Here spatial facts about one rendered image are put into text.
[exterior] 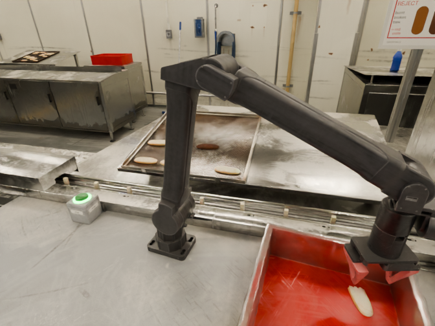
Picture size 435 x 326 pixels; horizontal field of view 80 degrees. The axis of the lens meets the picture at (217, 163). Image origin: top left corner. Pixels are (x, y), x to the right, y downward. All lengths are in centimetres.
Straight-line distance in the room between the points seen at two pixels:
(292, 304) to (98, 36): 525
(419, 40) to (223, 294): 132
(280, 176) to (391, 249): 49
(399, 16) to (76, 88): 331
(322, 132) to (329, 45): 368
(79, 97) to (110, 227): 299
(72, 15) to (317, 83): 428
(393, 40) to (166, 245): 130
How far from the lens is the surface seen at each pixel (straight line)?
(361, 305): 73
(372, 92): 250
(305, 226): 83
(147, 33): 499
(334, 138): 48
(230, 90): 45
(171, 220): 67
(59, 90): 399
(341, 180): 102
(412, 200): 52
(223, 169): 98
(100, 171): 128
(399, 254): 62
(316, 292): 73
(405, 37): 153
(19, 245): 100
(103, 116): 368
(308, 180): 98
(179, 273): 74
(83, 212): 94
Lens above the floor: 139
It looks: 28 degrees down
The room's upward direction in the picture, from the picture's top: 1 degrees counter-clockwise
